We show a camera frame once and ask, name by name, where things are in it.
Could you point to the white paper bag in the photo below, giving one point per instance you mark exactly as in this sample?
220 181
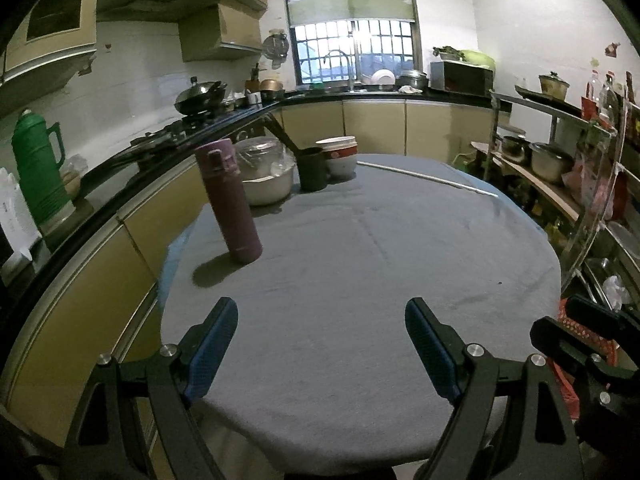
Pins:
18 226

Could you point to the black wok with lid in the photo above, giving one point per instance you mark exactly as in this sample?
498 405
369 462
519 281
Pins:
200 97

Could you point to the microwave oven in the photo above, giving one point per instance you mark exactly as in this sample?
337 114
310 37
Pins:
459 77

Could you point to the long white rod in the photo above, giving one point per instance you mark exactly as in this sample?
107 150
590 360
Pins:
429 178

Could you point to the red plastic trash basket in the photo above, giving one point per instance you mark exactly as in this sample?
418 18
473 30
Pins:
583 339

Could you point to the green thermos jug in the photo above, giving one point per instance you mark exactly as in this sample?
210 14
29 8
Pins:
39 155

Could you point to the steel pot on rack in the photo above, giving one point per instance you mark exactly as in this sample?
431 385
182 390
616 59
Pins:
550 162

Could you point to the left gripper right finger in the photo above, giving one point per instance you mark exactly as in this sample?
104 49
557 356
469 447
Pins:
457 370

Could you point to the metal storage rack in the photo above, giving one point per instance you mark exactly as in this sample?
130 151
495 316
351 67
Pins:
583 214

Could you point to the kitchen faucet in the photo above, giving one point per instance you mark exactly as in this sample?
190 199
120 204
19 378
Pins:
345 67

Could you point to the rice cooker by window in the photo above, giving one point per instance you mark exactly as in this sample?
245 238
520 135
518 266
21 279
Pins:
412 78

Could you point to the stacked red white bowls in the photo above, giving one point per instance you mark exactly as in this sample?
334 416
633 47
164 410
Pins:
340 154

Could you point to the window with bars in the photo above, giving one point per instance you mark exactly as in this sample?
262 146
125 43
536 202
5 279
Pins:
372 45

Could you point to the black chopstick holder cup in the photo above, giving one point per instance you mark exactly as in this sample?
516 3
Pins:
310 162

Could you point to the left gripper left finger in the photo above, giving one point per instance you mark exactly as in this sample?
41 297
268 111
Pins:
201 350

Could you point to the purple thermos bottle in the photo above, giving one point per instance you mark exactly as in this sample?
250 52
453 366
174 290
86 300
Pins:
224 188

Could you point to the clay pot on rack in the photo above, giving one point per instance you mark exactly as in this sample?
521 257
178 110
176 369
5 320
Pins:
553 86

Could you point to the upper wall cabinets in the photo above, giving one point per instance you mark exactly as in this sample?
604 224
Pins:
44 43

